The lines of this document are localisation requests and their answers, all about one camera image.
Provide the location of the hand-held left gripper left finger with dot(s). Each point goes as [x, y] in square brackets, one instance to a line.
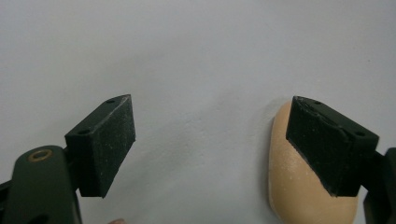
[99, 149]

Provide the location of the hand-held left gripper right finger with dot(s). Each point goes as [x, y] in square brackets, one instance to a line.
[327, 146]

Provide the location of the tan rounded bread roll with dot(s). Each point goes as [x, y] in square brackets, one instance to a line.
[295, 193]

